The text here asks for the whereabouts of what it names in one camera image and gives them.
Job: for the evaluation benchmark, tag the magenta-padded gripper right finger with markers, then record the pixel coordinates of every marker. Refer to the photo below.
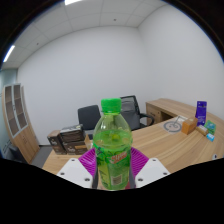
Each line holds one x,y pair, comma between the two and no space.
150,171

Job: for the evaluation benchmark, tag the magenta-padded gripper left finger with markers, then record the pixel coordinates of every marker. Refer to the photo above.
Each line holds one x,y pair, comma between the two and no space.
75,171

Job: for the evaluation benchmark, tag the green drink bottle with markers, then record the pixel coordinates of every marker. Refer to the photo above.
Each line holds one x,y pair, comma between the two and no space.
111,146

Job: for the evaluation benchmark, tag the dark box with orange band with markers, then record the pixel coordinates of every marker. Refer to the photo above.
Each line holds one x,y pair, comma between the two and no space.
76,147

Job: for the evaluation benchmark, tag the small dark brown box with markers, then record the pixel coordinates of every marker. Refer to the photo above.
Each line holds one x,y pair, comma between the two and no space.
55,142

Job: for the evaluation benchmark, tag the dark brown flat box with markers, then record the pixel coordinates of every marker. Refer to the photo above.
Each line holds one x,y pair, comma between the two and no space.
71,133

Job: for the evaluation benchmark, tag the orange-brown box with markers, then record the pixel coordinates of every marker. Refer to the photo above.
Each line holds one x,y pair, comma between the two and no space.
189,126

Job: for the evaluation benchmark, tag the black mesh office chair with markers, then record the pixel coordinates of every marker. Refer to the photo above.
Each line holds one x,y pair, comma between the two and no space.
133,111

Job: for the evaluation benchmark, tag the black sofa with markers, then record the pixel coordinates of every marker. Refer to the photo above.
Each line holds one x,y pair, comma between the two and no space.
15,154

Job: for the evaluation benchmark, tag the wooden shelf cabinet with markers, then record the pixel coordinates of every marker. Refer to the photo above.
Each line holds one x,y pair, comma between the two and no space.
23,133

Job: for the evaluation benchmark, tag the wooden side desk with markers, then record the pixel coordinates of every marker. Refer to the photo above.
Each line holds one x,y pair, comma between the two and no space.
166,108

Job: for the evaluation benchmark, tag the small tan box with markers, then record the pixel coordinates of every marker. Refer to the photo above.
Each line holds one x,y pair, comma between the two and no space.
202,130

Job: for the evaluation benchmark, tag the small blue packet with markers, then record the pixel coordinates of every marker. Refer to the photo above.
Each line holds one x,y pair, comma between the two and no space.
210,137

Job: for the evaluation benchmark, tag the green packet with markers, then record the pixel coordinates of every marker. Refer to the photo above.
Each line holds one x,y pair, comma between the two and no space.
210,127

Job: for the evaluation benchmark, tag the purple standing box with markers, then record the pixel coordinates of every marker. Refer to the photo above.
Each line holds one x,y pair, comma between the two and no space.
201,113

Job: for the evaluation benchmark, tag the rectangular ceiling light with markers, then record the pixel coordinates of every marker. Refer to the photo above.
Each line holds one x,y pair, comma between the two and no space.
73,2
9,54

